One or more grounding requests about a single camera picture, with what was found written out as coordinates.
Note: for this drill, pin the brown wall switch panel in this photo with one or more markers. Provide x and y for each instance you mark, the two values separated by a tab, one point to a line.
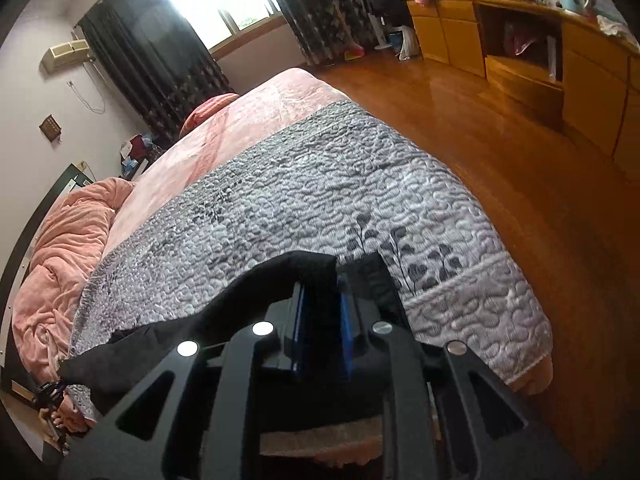
51	128

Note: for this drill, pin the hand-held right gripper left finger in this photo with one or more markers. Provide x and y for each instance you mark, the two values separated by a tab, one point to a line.
305	332

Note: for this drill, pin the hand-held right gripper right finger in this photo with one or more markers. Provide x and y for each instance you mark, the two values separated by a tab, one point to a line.
349	335

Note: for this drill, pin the white standing fan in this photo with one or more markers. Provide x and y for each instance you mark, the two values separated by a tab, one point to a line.
384	35

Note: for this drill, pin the pink bed sheet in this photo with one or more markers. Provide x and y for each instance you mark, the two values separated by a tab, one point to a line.
220	135

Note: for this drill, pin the orange-pink pillow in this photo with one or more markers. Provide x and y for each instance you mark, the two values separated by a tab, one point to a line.
207	110

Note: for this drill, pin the white bag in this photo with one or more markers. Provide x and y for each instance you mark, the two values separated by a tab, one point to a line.
407	44

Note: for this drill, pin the dark patterned curtain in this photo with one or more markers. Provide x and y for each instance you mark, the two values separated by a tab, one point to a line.
325	10
150	60

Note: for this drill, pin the clutter pile on nightstand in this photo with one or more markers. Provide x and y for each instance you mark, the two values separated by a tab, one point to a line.
140	152

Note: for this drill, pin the long wooden desk cabinet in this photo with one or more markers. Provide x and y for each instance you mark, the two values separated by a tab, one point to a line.
590	75

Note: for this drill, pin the white cloth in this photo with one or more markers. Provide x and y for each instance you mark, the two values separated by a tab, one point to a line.
614	26

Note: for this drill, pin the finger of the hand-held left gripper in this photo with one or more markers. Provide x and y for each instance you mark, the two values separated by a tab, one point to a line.
50	391

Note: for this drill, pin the grey quilted bedspread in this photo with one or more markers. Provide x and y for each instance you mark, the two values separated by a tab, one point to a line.
320	185

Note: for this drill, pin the black pants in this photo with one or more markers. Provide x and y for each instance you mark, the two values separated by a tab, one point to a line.
235	305

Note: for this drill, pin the dark bed headboard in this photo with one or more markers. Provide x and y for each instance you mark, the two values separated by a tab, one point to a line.
30	240

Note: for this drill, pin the pink fluffy comforter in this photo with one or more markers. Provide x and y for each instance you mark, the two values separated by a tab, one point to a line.
65	260

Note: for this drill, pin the beige wall air conditioner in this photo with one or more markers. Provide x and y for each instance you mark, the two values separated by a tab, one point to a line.
67	55

